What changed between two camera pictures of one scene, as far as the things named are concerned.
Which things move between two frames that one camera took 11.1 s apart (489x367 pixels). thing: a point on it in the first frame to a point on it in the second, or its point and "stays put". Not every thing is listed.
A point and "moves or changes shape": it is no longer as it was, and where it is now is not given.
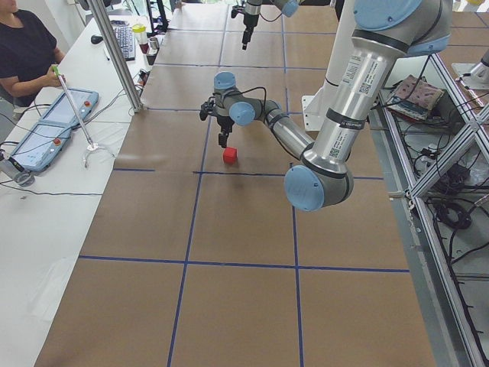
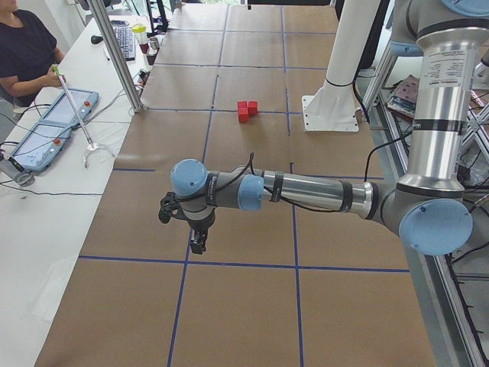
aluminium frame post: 102,19 stays put
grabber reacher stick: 92,147 stays put
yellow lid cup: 141,37 stays put
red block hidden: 230,154 moves or changes shape
